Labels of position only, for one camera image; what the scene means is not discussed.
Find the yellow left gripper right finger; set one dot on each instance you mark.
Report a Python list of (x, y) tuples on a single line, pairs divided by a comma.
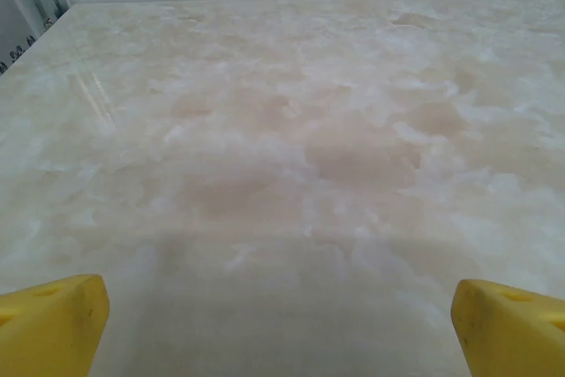
[(512, 337)]

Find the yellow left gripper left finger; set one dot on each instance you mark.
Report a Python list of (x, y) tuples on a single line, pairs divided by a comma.
[(48, 333)]

